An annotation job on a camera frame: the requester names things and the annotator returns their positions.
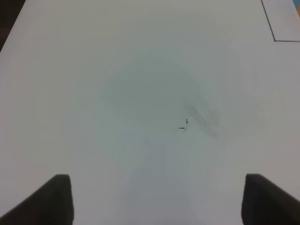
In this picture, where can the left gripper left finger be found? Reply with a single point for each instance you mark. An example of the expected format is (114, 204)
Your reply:
(51, 204)

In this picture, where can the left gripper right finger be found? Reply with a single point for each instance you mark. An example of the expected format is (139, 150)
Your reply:
(265, 203)

